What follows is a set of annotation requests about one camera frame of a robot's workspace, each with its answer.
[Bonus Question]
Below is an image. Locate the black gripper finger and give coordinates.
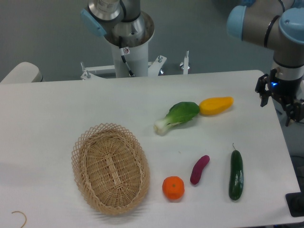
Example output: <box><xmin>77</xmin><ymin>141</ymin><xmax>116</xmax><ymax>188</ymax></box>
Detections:
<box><xmin>255</xmin><ymin>74</ymin><xmax>271</xmax><ymax>107</ymax></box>
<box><xmin>285</xmin><ymin>99</ymin><xmax>304</xmax><ymax>126</ymax></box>

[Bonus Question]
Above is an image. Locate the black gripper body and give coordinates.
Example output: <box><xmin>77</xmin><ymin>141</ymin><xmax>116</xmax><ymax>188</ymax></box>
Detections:
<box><xmin>267</xmin><ymin>68</ymin><xmax>304</xmax><ymax>105</ymax></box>

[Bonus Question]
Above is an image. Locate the dark green cucumber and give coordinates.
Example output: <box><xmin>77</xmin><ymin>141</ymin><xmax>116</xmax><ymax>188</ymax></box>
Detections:
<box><xmin>228</xmin><ymin>144</ymin><xmax>244</xmax><ymax>201</ymax></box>

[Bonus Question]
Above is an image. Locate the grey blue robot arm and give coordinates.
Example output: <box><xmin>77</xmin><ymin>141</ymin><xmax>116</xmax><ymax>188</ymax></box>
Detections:
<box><xmin>80</xmin><ymin>0</ymin><xmax>304</xmax><ymax>122</ymax></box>

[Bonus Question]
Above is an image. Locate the green bok choy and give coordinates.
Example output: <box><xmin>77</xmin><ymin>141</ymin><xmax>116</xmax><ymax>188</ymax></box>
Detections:
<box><xmin>153</xmin><ymin>102</ymin><xmax>200</xmax><ymax>135</ymax></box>

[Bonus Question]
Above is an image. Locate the black device at edge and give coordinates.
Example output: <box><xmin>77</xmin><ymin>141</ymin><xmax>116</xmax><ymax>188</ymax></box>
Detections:
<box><xmin>285</xmin><ymin>192</ymin><xmax>304</xmax><ymax>217</ymax></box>

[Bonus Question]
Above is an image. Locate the purple sweet potato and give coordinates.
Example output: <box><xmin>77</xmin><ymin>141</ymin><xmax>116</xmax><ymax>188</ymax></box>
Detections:
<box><xmin>190</xmin><ymin>155</ymin><xmax>210</xmax><ymax>185</ymax></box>

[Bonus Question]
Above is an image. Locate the orange tangerine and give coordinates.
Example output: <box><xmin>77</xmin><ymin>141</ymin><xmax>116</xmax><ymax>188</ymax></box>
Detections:
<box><xmin>162</xmin><ymin>176</ymin><xmax>185</xmax><ymax>200</ymax></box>

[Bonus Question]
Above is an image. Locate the woven wicker basket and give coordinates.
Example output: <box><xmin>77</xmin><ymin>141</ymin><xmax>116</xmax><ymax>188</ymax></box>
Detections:
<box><xmin>71</xmin><ymin>123</ymin><xmax>150</xmax><ymax>216</ymax></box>

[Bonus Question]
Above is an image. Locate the white chair armrest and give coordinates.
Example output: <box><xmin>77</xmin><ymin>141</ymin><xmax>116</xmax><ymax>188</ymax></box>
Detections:
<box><xmin>0</xmin><ymin>62</ymin><xmax>44</xmax><ymax>85</ymax></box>

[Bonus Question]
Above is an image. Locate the tan rubber band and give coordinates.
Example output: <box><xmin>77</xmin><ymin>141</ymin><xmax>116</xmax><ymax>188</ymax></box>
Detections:
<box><xmin>11</xmin><ymin>211</ymin><xmax>27</xmax><ymax>228</ymax></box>

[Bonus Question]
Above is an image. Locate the black pedestal cable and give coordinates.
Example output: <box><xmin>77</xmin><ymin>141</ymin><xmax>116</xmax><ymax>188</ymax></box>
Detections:
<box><xmin>118</xmin><ymin>36</ymin><xmax>135</xmax><ymax>77</ymax></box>

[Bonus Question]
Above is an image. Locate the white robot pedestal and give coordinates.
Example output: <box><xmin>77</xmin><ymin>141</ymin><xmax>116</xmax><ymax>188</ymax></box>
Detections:
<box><xmin>79</xmin><ymin>11</ymin><xmax>192</xmax><ymax>81</ymax></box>

